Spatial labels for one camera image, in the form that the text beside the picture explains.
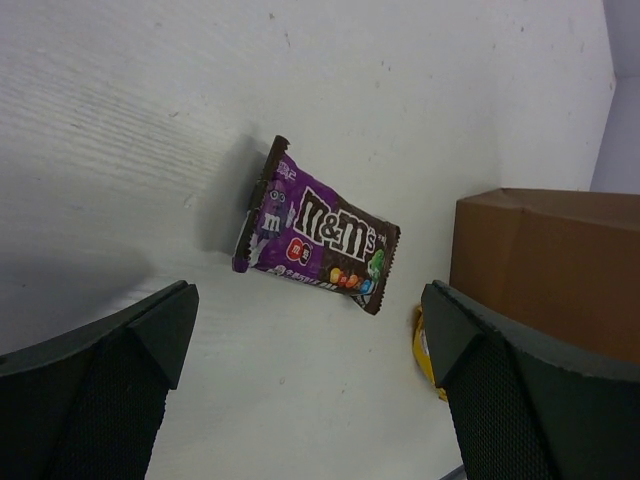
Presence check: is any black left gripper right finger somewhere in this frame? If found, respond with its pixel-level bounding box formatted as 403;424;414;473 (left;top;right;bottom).
421;281;639;479

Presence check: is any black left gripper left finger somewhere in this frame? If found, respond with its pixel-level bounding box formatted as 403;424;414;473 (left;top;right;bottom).
1;281;199;479

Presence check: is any yellow snack pack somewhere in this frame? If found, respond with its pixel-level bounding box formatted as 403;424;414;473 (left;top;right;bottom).
412;306;448;402

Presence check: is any brown paper bag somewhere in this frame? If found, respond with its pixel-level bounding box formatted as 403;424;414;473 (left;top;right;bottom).
449;189;639;363

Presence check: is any purple M&M's candy pack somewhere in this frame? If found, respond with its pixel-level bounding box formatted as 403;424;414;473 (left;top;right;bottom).
232;136;401;315

